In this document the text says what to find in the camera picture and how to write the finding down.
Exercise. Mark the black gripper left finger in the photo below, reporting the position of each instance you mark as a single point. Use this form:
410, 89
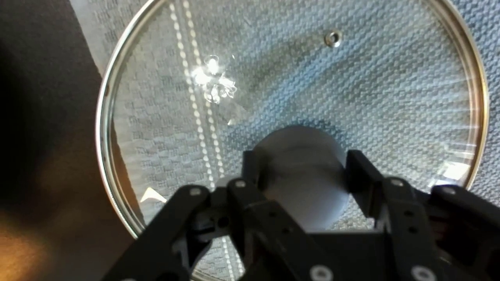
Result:
251, 228

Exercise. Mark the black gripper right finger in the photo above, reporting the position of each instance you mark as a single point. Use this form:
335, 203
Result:
411, 219

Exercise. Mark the blue folded towel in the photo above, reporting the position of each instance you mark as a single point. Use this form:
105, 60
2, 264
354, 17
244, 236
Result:
482, 16

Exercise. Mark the glass lid with grey knob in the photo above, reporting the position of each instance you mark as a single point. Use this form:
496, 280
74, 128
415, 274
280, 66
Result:
313, 78

